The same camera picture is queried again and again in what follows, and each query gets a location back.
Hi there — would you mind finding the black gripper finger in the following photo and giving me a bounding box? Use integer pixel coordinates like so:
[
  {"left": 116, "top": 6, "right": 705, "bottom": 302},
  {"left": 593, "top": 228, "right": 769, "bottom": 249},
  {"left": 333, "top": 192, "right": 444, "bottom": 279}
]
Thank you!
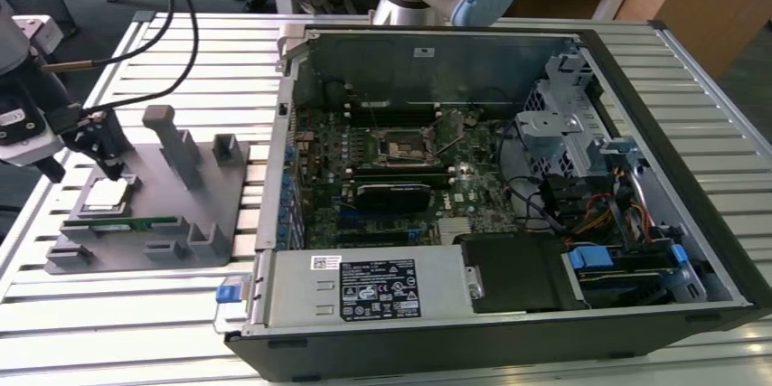
[
  {"left": 36, "top": 153, "right": 66, "bottom": 184},
  {"left": 62, "top": 109, "right": 132, "bottom": 184}
]

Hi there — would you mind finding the silver CPU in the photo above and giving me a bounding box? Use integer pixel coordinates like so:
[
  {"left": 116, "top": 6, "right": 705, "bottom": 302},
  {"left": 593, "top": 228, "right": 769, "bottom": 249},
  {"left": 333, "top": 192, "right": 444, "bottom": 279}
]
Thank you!
[{"left": 82, "top": 179, "right": 133, "bottom": 214}]

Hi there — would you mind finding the CPU socket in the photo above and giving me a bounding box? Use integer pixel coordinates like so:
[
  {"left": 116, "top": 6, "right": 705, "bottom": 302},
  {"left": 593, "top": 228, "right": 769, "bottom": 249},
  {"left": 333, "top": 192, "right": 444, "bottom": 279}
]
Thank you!
[{"left": 373, "top": 127, "right": 442, "bottom": 166}]

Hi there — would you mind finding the green RAM stick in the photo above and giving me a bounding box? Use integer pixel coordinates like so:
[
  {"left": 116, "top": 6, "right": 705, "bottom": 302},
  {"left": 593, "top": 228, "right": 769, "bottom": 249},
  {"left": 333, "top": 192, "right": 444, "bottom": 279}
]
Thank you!
[{"left": 62, "top": 217, "right": 182, "bottom": 230}]

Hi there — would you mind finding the grey parts rack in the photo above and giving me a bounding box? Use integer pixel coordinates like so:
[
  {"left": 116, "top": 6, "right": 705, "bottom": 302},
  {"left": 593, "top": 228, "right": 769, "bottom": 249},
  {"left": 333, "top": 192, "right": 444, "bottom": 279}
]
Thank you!
[{"left": 44, "top": 104, "right": 253, "bottom": 277}]

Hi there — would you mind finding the blue case latch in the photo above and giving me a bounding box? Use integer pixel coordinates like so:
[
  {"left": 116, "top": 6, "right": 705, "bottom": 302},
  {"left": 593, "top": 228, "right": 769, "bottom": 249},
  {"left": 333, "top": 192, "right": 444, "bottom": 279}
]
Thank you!
[{"left": 213, "top": 283, "right": 244, "bottom": 306}]

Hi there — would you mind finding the silver power supply unit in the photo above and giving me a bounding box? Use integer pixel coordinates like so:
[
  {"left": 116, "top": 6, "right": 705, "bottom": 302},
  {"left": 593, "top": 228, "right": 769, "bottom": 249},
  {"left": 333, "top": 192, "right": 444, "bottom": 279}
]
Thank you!
[{"left": 244, "top": 248, "right": 477, "bottom": 331}]

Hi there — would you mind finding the black RAM slot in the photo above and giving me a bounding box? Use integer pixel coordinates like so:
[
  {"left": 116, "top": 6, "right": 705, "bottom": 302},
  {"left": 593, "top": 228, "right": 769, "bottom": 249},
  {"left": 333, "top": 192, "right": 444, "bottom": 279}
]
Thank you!
[
  {"left": 352, "top": 176, "right": 452, "bottom": 184},
  {"left": 345, "top": 118, "right": 444, "bottom": 126},
  {"left": 350, "top": 171, "right": 452, "bottom": 178},
  {"left": 344, "top": 108, "right": 442, "bottom": 115},
  {"left": 352, "top": 181, "right": 453, "bottom": 188},
  {"left": 345, "top": 113, "right": 442, "bottom": 120},
  {"left": 344, "top": 103, "right": 441, "bottom": 110},
  {"left": 350, "top": 165, "right": 450, "bottom": 174}
]

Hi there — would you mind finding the black expansion slot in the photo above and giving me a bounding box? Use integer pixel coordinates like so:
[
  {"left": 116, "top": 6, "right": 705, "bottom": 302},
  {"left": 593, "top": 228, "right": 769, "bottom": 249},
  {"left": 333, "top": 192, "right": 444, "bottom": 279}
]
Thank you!
[{"left": 336, "top": 231, "right": 412, "bottom": 245}]

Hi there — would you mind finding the black graphics card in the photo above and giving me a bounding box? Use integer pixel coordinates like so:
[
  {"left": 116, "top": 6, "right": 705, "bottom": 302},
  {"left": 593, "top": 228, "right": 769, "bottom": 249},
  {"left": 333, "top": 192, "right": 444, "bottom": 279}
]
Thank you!
[{"left": 353, "top": 182, "right": 434, "bottom": 217}]

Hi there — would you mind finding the metal locking lever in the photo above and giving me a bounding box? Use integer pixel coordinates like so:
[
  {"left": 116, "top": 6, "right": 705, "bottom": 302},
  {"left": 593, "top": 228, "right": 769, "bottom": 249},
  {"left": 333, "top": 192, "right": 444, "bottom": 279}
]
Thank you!
[{"left": 436, "top": 134, "right": 468, "bottom": 155}]

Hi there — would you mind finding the silver chipset heatsink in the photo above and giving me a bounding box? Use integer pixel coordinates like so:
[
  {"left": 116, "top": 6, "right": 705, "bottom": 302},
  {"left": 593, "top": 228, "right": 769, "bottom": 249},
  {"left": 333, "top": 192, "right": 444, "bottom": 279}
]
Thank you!
[{"left": 436, "top": 217, "right": 473, "bottom": 243}]

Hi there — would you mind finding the green motherboard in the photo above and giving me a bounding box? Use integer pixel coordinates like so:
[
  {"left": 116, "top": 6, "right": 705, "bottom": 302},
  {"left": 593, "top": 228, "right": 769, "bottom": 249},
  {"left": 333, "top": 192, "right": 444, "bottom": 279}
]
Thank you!
[{"left": 286, "top": 103, "right": 526, "bottom": 252}]

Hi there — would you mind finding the black PC tower case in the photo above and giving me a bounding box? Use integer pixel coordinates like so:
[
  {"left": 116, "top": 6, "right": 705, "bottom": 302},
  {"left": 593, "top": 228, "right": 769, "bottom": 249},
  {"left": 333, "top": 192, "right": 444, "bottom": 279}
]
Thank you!
[{"left": 222, "top": 19, "right": 762, "bottom": 383}]

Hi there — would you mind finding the metal disk bay cage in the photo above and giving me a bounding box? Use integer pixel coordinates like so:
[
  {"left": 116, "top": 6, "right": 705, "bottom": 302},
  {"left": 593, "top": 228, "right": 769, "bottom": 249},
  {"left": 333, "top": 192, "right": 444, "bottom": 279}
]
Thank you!
[{"left": 512, "top": 52, "right": 608, "bottom": 179}]

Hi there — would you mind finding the blue disk carrier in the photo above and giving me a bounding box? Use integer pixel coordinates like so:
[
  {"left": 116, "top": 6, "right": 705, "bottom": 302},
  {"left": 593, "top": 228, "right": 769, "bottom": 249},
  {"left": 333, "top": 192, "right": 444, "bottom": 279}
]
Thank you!
[{"left": 565, "top": 244, "right": 674, "bottom": 308}]

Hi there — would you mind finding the wooden cabinet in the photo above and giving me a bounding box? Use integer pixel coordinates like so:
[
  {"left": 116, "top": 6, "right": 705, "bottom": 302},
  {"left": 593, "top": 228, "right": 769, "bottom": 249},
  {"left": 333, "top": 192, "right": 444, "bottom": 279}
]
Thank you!
[{"left": 617, "top": 0, "right": 772, "bottom": 84}]

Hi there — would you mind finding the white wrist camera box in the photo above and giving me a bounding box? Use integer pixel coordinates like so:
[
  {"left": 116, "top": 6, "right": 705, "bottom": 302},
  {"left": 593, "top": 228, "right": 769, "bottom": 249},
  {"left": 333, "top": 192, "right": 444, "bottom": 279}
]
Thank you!
[
  {"left": 0, "top": 100, "right": 65, "bottom": 166},
  {"left": 9, "top": 14, "right": 62, "bottom": 51}
]

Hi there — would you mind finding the black camera cable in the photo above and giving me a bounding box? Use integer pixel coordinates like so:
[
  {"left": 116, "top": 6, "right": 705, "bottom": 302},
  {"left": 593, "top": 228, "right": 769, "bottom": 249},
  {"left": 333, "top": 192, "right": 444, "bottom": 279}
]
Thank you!
[{"left": 50, "top": 0, "right": 200, "bottom": 134}]

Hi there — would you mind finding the black cable brown plug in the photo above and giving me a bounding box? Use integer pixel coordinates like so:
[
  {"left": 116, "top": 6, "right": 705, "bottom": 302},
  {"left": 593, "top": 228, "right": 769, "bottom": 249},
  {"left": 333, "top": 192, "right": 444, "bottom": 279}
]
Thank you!
[{"left": 40, "top": 0, "right": 180, "bottom": 73}]

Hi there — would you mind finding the black wire mesh bin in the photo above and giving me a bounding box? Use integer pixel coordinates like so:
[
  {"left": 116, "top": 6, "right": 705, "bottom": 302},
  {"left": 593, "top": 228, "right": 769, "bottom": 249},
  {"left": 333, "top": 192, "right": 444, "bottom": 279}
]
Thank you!
[{"left": 22, "top": 0, "right": 80, "bottom": 39}]

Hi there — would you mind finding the grey case latch bracket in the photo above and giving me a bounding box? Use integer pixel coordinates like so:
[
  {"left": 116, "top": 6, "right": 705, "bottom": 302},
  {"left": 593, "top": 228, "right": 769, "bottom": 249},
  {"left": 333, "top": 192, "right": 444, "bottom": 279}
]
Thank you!
[{"left": 273, "top": 24, "right": 310, "bottom": 76}]

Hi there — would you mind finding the black wire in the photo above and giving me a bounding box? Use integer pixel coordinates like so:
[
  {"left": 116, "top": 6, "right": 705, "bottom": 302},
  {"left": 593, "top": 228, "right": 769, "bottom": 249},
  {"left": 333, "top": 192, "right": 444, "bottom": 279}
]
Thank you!
[{"left": 502, "top": 173, "right": 572, "bottom": 242}]

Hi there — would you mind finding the orange yellow wire bundle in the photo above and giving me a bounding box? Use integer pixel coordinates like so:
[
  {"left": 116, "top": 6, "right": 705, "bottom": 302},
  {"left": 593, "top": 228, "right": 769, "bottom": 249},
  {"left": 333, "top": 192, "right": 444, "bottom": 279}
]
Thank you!
[
  {"left": 564, "top": 209, "right": 609, "bottom": 236},
  {"left": 625, "top": 202, "right": 657, "bottom": 247}
]

